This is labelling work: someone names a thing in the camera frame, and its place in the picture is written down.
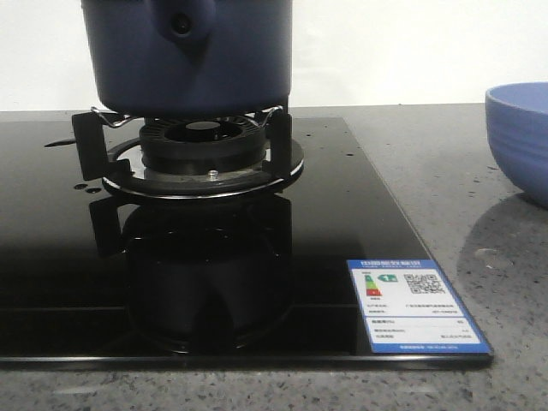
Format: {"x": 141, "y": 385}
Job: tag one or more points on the dark blue cooking pot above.
{"x": 190, "y": 58}

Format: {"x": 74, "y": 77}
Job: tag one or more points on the black glass gas cooktop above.
{"x": 93, "y": 280}

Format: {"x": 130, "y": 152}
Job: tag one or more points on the light blue ceramic bowl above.
{"x": 516, "y": 125}

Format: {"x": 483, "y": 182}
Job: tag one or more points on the black right gas burner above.
{"x": 195, "y": 147}

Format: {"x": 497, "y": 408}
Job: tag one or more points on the black right pot support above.
{"x": 121, "y": 168}

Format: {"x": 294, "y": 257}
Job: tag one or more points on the blue energy efficiency label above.
{"x": 408, "y": 306}

